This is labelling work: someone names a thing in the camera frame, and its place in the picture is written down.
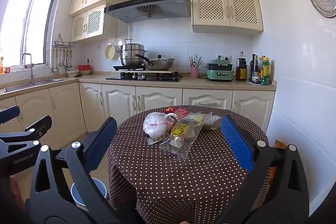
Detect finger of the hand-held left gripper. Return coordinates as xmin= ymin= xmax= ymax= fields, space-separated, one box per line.
xmin=0 ymin=115 xmax=53 ymax=158
xmin=0 ymin=105 xmax=21 ymax=125

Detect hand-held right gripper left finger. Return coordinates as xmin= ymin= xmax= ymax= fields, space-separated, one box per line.
xmin=25 ymin=117 xmax=120 ymax=224

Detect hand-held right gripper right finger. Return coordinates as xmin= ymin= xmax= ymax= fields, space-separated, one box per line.
xmin=214 ymin=116 xmax=310 ymax=224

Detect clear bag dark contents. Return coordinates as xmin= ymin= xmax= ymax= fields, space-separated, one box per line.
xmin=202 ymin=114 xmax=224 ymax=131

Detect blue plastic bucket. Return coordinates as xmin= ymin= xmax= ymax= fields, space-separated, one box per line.
xmin=70 ymin=177 xmax=110 ymax=212

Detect white plastic bag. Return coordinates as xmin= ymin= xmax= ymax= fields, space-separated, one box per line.
xmin=142 ymin=112 xmax=172 ymax=139

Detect clear wrapper yellow label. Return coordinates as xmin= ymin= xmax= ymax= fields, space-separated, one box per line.
xmin=159 ymin=114 xmax=206 ymax=158

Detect red printed wrapper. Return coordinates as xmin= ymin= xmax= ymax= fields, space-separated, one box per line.
xmin=161 ymin=107 xmax=190 ymax=120

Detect yellow orange package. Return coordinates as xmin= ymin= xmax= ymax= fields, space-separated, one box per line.
xmin=267 ymin=138 xmax=284 ymax=189

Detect steel sink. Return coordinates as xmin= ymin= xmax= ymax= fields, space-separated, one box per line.
xmin=4 ymin=77 xmax=65 ymax=93

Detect chrome faucet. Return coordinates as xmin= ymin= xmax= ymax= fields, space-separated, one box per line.
xmin=21 ymin=53 xmax=36 ymax=84

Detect beige stone countertop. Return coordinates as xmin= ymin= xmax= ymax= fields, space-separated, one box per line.
xmin=0 ymin=72 xmax=277 ymax=101

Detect row of hanging kitchen utensils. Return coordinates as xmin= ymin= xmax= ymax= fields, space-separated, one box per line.
xmin=52 ymin=47 xmax=75 ymax=72

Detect white condiment tray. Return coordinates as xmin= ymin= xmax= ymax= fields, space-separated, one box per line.
xmin=248 ymin=80 xmax=275 ymax=87

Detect cream base cabinets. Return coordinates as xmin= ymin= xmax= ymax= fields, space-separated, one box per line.
xmin=0 ymin=81 xmax=276 ymax=153

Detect small dark condiment bottle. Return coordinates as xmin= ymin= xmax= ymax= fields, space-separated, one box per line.
xmin=253 ymin=55 xmax=261 ymax=84

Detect green electric cooker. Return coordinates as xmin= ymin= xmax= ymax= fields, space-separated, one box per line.
xmin=206 ymin=56 xmax=234 ymax=82

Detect large soy sauce bottle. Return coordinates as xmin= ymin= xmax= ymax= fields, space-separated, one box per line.
xmin=235 ymin=51 xmax=248 ymax=81

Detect green bottle yellow cap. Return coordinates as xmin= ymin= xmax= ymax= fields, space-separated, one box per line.
xmin=260 ymin=56 xmax=270 ymax=85

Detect black gas stove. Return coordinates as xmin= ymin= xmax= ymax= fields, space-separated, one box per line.
xmin=105 ymin=72 xmax=183 ymax=83

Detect tall dark glass bottle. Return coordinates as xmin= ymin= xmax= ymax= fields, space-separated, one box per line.
xmin=249 ymin=54 xmax=257 ymax=82

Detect brown polka dot tablecloth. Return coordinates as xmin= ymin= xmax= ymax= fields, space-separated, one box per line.
xmin=107 ymin=105 xmax=271 ymax=224

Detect cream plastic colander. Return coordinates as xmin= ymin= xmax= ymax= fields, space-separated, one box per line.
xmin=104 ymin=43 xmax=121 ymax=61

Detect steel steamer pot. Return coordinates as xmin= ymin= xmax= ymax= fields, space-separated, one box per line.
xmin=116 ymin=39 xmax=149 ymax=67

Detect metal utensil rack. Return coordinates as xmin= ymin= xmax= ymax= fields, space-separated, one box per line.
xmin=53 ymin=34 xmax=76 ymax=49

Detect sliding kitchen window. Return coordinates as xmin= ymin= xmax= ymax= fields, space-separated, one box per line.
xmin=0 ymin=0 xmax=61 ymax=75

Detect steel wok with lid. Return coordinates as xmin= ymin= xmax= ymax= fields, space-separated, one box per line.
xmin=134 ymin=54 xmax=176 ymax=70

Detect small lattice door cabinet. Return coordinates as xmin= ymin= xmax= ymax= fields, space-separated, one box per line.
xmin=71 ymin=4 xmax=118 ymax=43

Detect large lattice door cabinet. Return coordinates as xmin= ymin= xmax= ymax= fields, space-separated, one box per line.
xmin=190 ymin=0 xmax=264 ymax=36

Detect grey range hood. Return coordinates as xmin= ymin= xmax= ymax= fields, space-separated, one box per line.
xmin=104 ymin=0 xmax=191 ymax=24

